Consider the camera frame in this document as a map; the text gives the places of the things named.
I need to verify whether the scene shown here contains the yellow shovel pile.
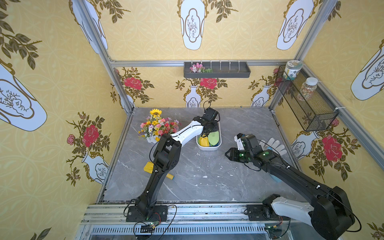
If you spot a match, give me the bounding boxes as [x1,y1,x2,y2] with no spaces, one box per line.
[199,137,210,147]

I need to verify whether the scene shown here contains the yellow handle tool front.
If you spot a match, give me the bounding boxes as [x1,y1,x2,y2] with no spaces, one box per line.
[144,162,174,180]

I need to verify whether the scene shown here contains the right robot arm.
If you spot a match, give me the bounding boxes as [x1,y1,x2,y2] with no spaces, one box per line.
[225,134,358,240]

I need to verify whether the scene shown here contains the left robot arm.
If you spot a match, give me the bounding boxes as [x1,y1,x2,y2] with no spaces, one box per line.
[126,108,220,222]

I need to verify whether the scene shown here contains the small green metal shovel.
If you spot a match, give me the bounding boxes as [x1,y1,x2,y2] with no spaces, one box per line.
[208,131,220,147]

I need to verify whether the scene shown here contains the white storage box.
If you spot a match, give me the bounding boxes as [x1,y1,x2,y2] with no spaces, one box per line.
[196,123,222,151]

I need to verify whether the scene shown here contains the white work glove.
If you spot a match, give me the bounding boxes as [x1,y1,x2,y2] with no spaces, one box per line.
[260,138,287,156]

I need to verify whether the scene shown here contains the light blue dustpan scoop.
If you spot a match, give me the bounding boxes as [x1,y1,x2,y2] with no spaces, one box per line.
[270,174,282,183]

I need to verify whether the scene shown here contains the pink flowers in tray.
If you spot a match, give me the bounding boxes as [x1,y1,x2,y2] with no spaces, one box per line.
[190,63,213,73]

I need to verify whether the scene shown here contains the artificial flower basket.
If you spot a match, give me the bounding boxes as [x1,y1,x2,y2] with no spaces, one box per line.
[138,109,181,144]

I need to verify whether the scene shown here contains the right circuit board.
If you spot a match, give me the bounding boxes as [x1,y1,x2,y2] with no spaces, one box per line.
[264,225,283,240]

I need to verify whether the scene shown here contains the circuit board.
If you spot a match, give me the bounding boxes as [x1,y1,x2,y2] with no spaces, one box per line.
[140,221,160,234]
[264,225,283,240]

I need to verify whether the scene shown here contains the clear white-lid jar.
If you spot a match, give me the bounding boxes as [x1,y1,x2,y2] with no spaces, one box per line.
[298,77,318,101]

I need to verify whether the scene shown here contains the patterned lid jar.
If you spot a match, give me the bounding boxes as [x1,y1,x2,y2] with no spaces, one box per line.
[283,60,303,81]

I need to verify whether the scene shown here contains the left circuit board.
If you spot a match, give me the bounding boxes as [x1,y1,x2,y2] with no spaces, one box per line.
[140,221,160,234]

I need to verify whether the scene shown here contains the grey wall shelf tray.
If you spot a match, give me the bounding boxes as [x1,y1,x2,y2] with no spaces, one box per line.
[184,61,251,79]

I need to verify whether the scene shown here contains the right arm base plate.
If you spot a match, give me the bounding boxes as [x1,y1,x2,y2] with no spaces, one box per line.
[244,204,290,222]

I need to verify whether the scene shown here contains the black wire basket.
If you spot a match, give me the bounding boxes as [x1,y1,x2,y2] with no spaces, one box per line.
[276,66,339,132]

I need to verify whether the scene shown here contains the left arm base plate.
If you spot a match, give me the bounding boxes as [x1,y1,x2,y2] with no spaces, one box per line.
[126,205,168,223]

